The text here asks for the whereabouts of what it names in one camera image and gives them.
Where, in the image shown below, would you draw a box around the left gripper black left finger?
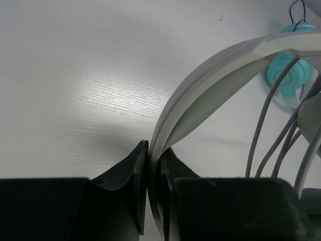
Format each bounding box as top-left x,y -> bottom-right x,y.
91,141 -> 148,235

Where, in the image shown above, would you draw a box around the teal white headphones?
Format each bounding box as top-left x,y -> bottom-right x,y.
265,21 -> 321,110

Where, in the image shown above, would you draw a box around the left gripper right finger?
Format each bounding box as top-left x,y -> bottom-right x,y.
157,148 -> 200,240

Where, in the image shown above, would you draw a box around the white grey headphones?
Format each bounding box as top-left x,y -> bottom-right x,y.
148,32 -> 320,233

